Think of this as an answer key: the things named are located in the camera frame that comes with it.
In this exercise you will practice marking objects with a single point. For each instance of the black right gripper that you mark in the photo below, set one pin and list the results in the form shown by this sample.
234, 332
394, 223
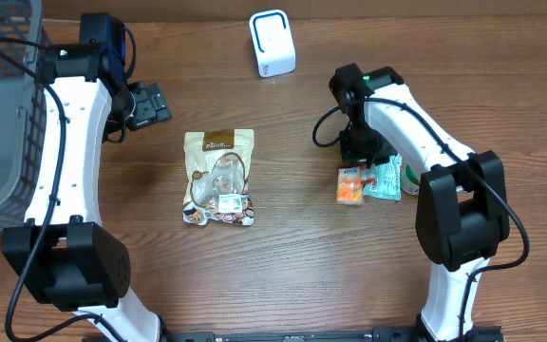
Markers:
352, 153

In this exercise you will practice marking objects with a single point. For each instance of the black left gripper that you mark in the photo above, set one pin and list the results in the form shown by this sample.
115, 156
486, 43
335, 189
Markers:
151, 105

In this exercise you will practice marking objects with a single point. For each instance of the orange tissue pack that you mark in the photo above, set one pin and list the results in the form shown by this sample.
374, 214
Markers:
349, 186

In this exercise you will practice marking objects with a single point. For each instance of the teal packet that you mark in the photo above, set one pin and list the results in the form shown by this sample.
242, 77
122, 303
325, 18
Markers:
388, 185

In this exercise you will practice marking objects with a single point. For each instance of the green lid small jar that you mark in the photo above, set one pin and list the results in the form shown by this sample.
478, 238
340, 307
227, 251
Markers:
409, 181

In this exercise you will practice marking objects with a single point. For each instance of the beige snack pouch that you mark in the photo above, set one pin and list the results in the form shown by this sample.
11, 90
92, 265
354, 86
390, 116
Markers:
218, 166

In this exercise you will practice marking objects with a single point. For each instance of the red stick snack packet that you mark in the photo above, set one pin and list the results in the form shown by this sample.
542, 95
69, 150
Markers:
368, 175

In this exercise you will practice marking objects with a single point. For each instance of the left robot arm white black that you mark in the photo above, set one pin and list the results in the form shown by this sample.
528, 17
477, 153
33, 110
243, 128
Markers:
61, 253

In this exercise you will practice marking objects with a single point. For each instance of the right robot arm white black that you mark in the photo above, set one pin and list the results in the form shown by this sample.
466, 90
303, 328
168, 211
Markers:
462, 215

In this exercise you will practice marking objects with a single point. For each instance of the white barcode scanner stand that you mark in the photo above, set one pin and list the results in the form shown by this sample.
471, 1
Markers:
273, 43

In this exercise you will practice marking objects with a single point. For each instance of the grey plastic mesh basket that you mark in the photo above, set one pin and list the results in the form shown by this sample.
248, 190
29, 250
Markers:
22, 107

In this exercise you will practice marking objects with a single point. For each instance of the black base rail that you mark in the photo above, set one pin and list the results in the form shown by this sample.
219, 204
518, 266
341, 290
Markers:
382, 334

